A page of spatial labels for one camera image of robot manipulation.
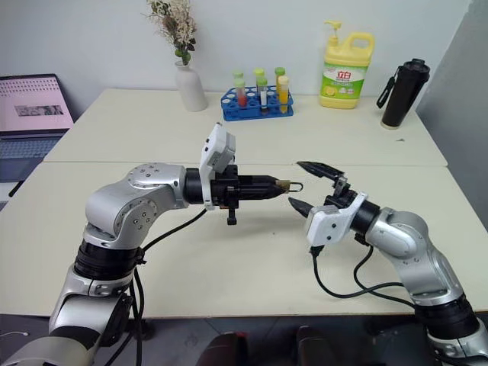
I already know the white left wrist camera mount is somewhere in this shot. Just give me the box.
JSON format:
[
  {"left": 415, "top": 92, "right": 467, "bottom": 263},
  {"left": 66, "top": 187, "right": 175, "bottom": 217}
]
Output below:
[{"left": 197, "top": 122, "right": 238, "bottom": 211}]

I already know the open laptop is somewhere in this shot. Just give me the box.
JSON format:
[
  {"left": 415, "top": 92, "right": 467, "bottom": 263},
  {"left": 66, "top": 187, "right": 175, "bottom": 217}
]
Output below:
[{"left": 0, "top": 73, "right": 75, "bottom": 182}]

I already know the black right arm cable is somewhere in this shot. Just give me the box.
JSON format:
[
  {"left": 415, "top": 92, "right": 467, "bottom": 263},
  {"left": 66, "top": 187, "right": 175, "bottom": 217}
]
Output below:
[{"left": 309, "top": 234, "right": 417, "bottom": 308}]

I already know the yellow-capped tube, yellow liquid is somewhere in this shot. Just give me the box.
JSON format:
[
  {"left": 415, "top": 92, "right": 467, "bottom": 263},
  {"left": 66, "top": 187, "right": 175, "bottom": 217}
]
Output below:
[{"left": 277, "top": 75, "right": 291, "bottom": 114}]

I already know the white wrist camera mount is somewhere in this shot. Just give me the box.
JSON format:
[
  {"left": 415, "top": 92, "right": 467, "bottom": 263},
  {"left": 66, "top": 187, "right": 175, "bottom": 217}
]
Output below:
[
  {"left": 197, "top": 122, "right": 238, "bottom": 211},
  {"left": 304, "top": 192, "right": 370, "bottom": 249}
]

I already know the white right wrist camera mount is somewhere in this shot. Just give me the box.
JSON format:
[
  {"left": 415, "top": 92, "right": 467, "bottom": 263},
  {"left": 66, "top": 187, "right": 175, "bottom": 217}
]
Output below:
[{"left": 304, "top": 192, "right": 370, "bottom": 249}]

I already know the dried flower bouquet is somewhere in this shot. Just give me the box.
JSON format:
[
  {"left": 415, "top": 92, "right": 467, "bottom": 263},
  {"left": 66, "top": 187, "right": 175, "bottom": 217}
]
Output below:
[{"left": 143, "top": 0, "right": 198, "bottom": 66}]

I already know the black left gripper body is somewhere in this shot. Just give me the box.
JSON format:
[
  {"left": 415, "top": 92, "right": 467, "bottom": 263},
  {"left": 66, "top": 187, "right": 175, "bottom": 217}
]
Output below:
[{"left": 211, "top": 164, "right": 242, "bottom": 226}]

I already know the green-capped tube, red liquid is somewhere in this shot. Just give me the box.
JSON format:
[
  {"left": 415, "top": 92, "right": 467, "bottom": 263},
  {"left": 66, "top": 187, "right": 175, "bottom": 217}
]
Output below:
[{"left": 233, "top": 79, "right": 249, "bottom": 109}]

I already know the white ceramic vase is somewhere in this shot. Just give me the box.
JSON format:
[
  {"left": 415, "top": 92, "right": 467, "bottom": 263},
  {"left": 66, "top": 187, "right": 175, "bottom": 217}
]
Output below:
[{"left": 175, "top": 60, "right": 209, "bottom": 113}]

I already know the yellow dish soap bottle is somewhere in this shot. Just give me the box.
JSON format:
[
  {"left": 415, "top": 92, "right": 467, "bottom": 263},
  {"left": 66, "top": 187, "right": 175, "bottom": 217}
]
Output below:
[{"left": 318, "top": 20, "right": 376, "bottom": 110}]

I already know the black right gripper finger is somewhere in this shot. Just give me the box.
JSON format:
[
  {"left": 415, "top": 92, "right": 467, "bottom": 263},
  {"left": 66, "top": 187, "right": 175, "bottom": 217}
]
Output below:
[
  {"left": 287, "top": 197, "right": 315, "bottom": 220},
  {"left": 296, "top": 160, "right": 346, "bottom": 181}
]

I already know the blue test tube rack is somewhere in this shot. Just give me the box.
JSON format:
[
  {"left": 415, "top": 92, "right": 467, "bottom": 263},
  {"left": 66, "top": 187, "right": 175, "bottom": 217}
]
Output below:
[{"left": 220, "top": 85, "right": 296, "bottom": 123}]

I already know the dark rounded shape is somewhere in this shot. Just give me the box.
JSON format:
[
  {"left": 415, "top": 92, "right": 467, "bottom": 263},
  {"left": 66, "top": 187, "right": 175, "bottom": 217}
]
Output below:
[{"left": 195, "top": 331, "right": 249, "bottom": 366}]

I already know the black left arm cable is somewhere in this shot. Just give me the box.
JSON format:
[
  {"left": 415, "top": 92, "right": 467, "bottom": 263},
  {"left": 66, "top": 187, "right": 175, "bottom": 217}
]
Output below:
[{"left": 127, "top": 208, "right": 209, "bottom": 366}]

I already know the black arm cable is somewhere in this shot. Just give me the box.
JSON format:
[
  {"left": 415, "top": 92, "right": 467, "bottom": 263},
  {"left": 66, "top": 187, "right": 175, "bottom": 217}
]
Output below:
[
  {"left": 309, "top": 234, "right": 417, "bottom": 308},
  {"left": 127, "top": 208, "right": 209, "bottom": 366}
]

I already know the brass padlock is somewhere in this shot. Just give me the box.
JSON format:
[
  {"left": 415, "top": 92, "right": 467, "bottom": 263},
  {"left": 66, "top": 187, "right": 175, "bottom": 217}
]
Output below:
[{"left": 276, "top": 178, "right": 305, "bottom": 195}]

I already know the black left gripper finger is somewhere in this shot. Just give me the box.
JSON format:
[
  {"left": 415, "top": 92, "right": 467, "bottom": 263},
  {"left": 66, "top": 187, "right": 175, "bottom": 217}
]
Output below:
[
  {"left": 239, "top": 175, "right": 284, "bottom": 189},
  {"left": 239, "top": 187, "right": 287, "bottom": 201}
]

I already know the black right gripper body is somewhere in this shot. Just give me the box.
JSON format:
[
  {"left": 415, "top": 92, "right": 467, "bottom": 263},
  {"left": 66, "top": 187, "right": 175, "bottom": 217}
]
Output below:
[{"left": 323, "top": 174, "right": 361, "bottom": 211}]

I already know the green-capped tube, white label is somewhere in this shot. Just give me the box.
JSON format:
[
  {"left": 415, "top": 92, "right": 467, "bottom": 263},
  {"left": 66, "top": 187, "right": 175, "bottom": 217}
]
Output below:
[{"left": 255, "top": 77, "right": 270, "bottom": 114}]

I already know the black tumbler with strap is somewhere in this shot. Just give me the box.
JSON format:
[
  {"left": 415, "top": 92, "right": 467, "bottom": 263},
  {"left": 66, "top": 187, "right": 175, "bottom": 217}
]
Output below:
[{"left": 376, "top": 58, "right": 432, "bottom": 130}]

